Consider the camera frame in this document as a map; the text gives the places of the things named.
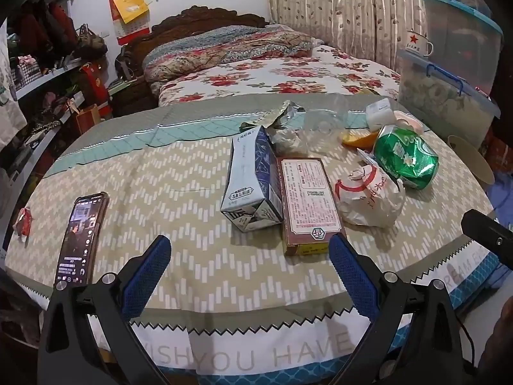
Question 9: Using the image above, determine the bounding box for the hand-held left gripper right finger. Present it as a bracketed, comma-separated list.
[329, 234, 479, 385]

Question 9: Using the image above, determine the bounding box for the red gift bag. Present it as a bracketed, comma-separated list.
[80, 62, 111, 117]

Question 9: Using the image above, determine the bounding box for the brown paper bag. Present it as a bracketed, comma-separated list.
[75, 103, 101, 135]

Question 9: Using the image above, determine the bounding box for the person's right forearm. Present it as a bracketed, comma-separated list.
[487, 299, 513, 372]

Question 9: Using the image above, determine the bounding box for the crushed green can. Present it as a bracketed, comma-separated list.
[373, 124, 439, 190]

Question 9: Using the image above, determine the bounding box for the red yellow wall calendar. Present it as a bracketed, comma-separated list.
[109, 0, 151, 46]

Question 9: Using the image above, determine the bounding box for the clear storage box blue handle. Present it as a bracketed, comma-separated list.
[397, 50, 500, 149]

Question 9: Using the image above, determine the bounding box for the white enamel mug red star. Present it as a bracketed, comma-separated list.
[403, 30, 434, 57]

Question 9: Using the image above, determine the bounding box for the white printed cloth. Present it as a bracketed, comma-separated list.
[0, 20, 27, 129]

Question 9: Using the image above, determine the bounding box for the blue white milk carton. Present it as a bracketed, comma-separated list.
[220, 125, 284, 233]

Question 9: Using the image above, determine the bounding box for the brown handbag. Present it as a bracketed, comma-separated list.
[76, 24, 108, 59]

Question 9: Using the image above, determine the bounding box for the blue clothing bundle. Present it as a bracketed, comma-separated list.
[487, 168, 513, 221]

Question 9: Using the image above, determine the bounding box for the metal shelf with clothes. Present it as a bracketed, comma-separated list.
[0, 0, 117, 249]

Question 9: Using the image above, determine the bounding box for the white tissue packet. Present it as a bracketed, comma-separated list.
[366, 98, 395, 131]

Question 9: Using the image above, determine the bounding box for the black smartphone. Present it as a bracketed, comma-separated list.
[54, 192, 110, 289]

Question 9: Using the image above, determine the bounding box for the foil wrapper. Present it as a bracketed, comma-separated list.
[240, 100, 307, 135]

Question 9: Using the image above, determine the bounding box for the red wrapper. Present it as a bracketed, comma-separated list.
[12, 206, 36, 243]

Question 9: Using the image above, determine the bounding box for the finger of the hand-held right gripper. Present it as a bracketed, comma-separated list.
[461, 210, 513, 269]

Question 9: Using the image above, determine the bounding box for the folded floral quilt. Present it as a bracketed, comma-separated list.
[142, 24, 315, 85]

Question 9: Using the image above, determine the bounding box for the carved wooden headboard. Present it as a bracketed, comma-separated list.
[116, 5, 269, 117]

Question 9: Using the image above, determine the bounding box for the chevron patterned blanket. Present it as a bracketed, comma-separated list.
[4, 92, 500, 373]

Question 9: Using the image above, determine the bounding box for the leaf print curtain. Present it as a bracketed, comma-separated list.
[266, 0, 429, 69]

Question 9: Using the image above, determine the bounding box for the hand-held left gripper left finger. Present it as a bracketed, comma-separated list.
[37, 235, 173, 385]

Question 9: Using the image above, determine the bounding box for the orange cardboard box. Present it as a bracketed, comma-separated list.
[479, 126, 511, 173]

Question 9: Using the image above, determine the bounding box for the beige trash bin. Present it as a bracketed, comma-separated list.
[447, 134, 495, 187]

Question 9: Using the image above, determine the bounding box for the orange bread piece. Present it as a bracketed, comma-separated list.
[341, 128, 379, 149]

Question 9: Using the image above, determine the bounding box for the brown cardboard medicine box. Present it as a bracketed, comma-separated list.
[276, 157, 347, 256]

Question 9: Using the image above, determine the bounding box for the white paper food bag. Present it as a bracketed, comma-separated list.
[334, 164, 406, 228]

